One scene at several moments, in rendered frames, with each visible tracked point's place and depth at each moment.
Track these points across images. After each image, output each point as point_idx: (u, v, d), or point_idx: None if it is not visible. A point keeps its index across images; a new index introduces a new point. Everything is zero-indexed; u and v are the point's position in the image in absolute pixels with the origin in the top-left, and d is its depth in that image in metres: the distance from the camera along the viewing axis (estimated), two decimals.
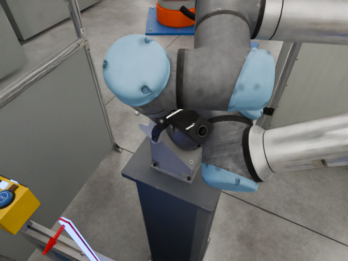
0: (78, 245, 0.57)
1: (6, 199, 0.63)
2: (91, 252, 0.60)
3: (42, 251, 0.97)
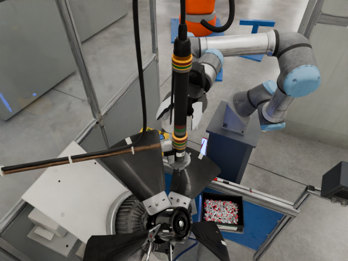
0: None
1: (162, 137, 1.34)
2: None
3: None
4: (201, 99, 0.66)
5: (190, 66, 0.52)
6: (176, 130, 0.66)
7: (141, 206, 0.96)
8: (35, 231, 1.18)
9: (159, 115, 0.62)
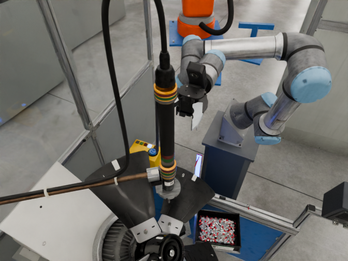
0: (195, 171, 1.22)
1: (155, 151, 1.28)
2: (199, 176, 1.25)
3: None
4: (201, 99, 0.65)
5: (175, 97, 0.45)
6: (163, 160, 0.59)
7: (130, 232, 0.90)
8: (20, 252, 1.12)
9: None
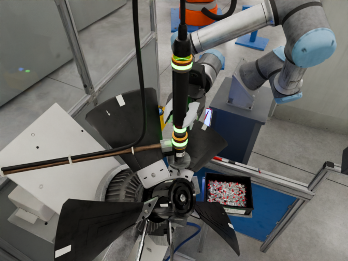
0: None
1: (160, 111, 1.20)
2: None
3: None
4: (199, 99, 0.65)
5: (190, 66, 0.52)
6: (176, 130, 0.66)
7: (136, 180, 0.82)
8: (17, 214, 1.04)
9: (167, 118, 0.61)
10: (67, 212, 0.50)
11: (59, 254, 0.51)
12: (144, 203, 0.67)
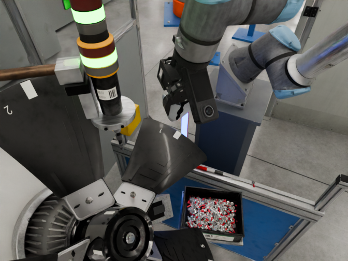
0: (181, 133, 0.90)
1: None
2: None
3: (122, 172, 1.29)
4: None
5: None
6: (77, 18, 0.26)
7: None
8: None
9: (174, 120, 0.61)
10: None
11: (25, 86, 0.46)
12: (102, 181, 0.50)
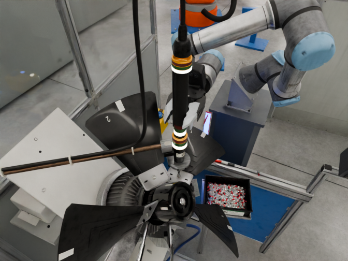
0: None
1: (161, 114, 1.21)
2: None
3: None
4: (199, 100, 0.65)
5: (190, 67, 0.52)
6: (176, 131, 0.66)
7: (136, 184, 0.84)
8: (19, 216, 1.06)
9: (167, 118, 0.61)
10: (147, 95, 0.75)
11: (118, 104, 0.72)
12: (162, 164, 0.77)
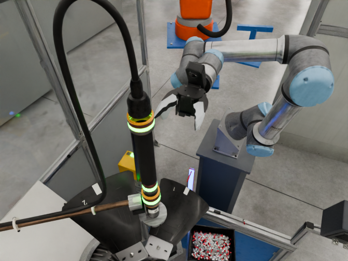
0: (188, 185, 1.17)
1: None
2: (192, 190, 1.19)
3: None
4: (201, 99, 0.66)
5: (151, 127, 0.40)
6: (145, 189, 0.54)
7: (116, 255, 0.85)
8: None
9: (156, 114, 0.62)
10: (125, 175, 0.76)
11: (95, 187, 0.73)
12: (140, 243, 0.77)
